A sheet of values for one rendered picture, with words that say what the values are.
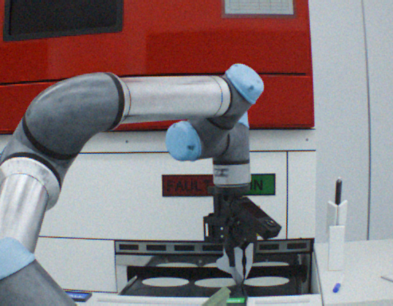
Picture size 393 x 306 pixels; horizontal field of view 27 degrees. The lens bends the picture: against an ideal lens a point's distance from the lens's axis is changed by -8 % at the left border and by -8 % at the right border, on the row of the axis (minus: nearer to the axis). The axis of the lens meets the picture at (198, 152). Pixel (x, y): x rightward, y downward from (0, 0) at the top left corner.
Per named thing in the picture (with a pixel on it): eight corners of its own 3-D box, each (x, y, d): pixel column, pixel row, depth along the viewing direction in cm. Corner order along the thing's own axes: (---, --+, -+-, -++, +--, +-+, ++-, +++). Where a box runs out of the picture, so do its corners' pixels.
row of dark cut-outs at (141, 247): (116, 251, 196) (115, 241, 195) (309, 250, 191) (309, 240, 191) (115, 252, 195) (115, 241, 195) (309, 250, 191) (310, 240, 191)
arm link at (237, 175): (257, 162, 177) (231, 166, 171) (258, 185, 178) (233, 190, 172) (229, 161, 182) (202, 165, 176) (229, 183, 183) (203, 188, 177)
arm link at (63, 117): (43, 54, 128) (246, 53, 164) (15, 102, 134) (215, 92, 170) (72, 108, 124) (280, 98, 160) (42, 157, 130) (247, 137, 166)
